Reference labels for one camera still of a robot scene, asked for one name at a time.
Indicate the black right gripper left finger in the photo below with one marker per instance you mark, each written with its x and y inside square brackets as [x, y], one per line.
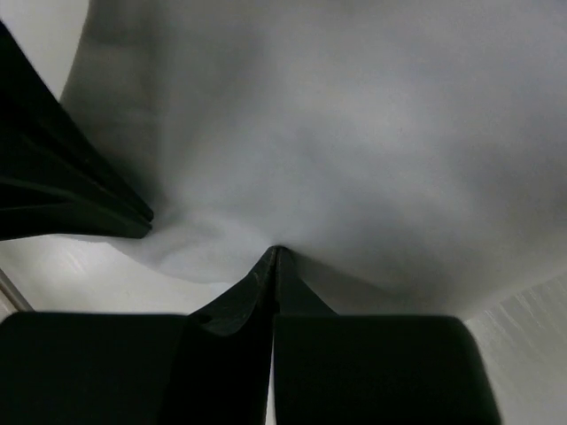
[208, 367]

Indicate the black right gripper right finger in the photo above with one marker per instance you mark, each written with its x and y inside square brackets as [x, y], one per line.
[372, 369]

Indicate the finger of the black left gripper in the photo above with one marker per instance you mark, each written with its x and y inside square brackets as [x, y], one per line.
[27, 100]
[80, 204]

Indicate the white skirt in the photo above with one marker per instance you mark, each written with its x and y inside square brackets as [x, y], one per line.
[411, 154]

